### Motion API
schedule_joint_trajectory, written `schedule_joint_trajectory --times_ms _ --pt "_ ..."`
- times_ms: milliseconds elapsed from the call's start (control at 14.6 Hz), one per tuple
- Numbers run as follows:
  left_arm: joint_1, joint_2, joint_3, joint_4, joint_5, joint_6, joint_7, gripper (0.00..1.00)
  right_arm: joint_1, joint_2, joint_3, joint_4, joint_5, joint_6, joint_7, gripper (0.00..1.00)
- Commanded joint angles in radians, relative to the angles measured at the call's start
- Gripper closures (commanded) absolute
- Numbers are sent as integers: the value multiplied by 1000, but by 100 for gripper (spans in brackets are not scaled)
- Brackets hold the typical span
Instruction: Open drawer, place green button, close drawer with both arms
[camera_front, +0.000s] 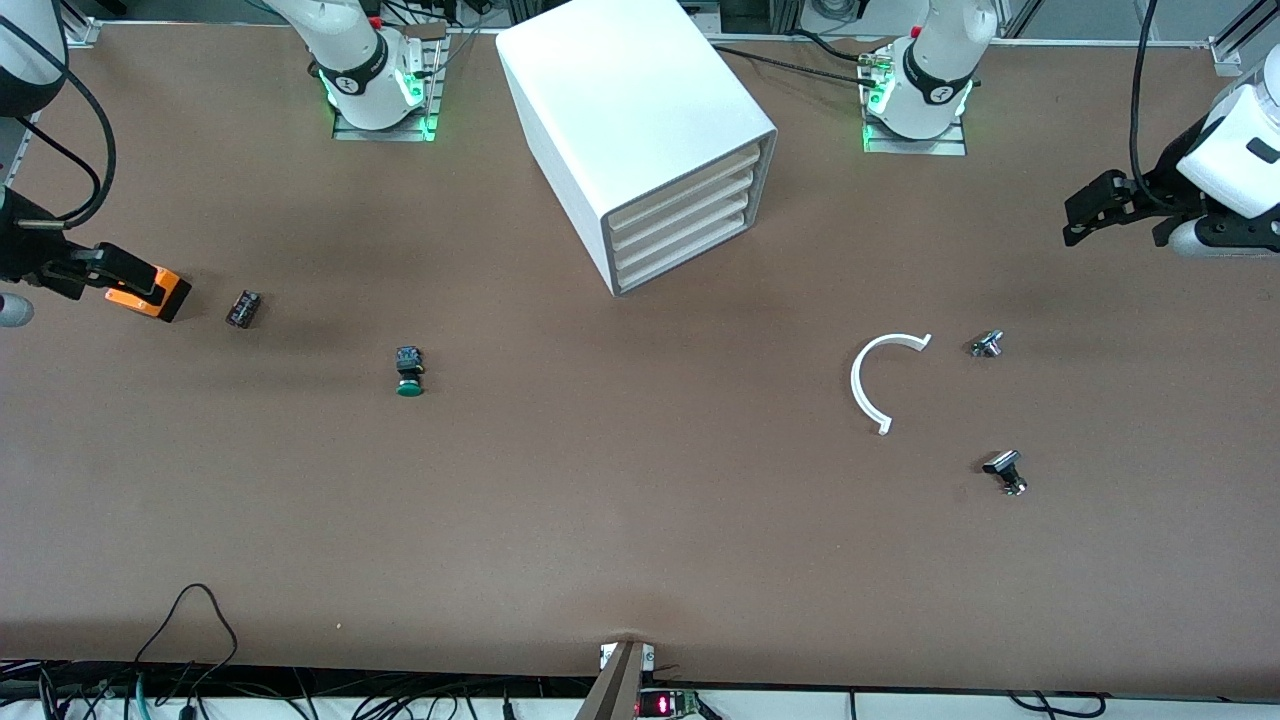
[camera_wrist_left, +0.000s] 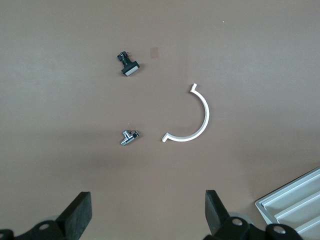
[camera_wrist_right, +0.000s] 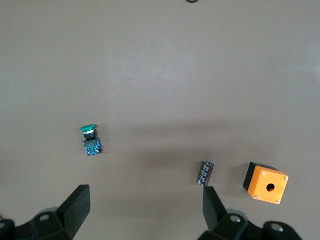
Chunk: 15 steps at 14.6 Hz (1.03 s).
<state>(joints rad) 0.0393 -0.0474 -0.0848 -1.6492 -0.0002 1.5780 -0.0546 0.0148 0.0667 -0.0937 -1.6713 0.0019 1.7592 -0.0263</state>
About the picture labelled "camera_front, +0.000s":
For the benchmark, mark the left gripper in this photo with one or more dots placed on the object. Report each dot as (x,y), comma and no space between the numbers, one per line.
(1163,185)

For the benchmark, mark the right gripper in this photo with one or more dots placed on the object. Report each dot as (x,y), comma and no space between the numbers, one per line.
(22,253)

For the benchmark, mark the green push button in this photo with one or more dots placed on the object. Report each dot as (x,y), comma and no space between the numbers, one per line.
(409,372)

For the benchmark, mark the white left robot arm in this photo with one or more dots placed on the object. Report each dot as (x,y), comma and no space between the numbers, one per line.
(935,70)

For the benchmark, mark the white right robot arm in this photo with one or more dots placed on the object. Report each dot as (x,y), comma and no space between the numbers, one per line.
(360,70)

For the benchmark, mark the orange button box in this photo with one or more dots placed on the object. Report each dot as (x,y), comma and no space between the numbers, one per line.
(130,300)

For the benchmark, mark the red LED display device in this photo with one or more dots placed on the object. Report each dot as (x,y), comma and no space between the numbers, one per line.
(665,705)

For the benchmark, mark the small black switch block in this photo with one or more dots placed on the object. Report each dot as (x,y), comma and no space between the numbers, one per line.
(244,309)

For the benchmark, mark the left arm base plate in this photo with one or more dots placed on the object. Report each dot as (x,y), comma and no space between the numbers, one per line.
(915,147)

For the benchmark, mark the aluminium frame profile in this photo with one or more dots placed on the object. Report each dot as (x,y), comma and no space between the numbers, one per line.
(1225,50)
(82,32)

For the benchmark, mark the white semicircular bracket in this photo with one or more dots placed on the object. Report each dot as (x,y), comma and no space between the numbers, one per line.
(855,385)

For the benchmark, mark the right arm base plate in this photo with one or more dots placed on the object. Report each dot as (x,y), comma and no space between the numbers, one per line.
(437,100)

